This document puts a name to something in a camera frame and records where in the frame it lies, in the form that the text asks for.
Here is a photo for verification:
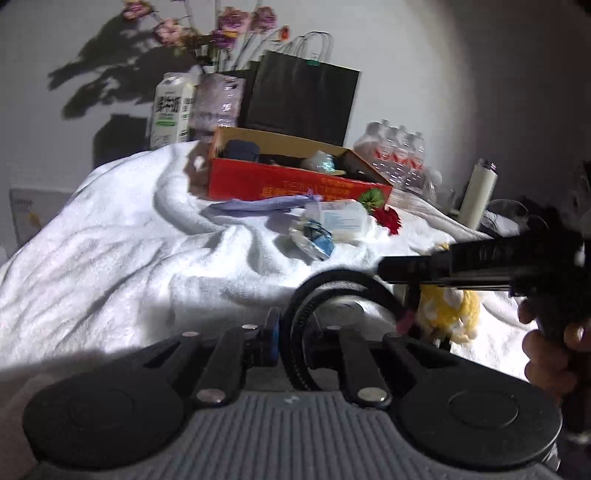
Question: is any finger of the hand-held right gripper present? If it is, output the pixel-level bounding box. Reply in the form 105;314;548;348
378;234;514;297

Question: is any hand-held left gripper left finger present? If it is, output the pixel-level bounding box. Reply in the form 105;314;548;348
140;307;282;408

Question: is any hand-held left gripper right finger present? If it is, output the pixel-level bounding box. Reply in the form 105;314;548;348
318;324;457;408

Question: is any yellow plush toy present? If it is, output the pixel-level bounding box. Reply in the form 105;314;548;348
414;242;482;345

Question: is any white plastic bottle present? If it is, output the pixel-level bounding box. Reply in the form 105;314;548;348
304;200;371;244

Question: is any purple fabric pouch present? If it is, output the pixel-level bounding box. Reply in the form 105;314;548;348
203;193;322;214

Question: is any red cardboard box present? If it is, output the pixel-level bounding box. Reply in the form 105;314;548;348
187;126;394;208

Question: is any person's right hand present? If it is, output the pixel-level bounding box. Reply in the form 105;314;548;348
518;298;591;398

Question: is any red fabric flower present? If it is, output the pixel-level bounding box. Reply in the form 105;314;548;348
371;207;403;236

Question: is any white cylindrical bottle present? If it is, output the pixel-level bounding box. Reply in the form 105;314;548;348
459;158;500;230

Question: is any blue and white wrapper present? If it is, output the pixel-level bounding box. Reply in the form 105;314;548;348
288;219;336;262

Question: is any pack of water bottles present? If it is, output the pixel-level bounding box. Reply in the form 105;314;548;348
353;120;443;195

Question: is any clear plastic wrap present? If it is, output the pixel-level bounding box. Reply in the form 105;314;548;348
301;150;336;173

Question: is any white fluffy blanket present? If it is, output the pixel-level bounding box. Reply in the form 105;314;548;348
0;141;541;384

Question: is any navy blue cloth item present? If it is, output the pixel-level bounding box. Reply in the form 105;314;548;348
221;139;260;162

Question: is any black paper bag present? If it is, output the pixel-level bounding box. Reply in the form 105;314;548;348
236;59;262;130
243;31;361;148

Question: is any purple glass vase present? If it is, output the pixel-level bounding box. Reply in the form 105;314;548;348
191;71;246;140

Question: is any white milk carton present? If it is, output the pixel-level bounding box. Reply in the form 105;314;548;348
147;72;195;150

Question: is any white box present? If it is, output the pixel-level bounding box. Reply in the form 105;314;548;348
8;186;71;260

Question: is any dried purple rose bouquet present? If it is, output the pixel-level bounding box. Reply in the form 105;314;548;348
121;0;291;75

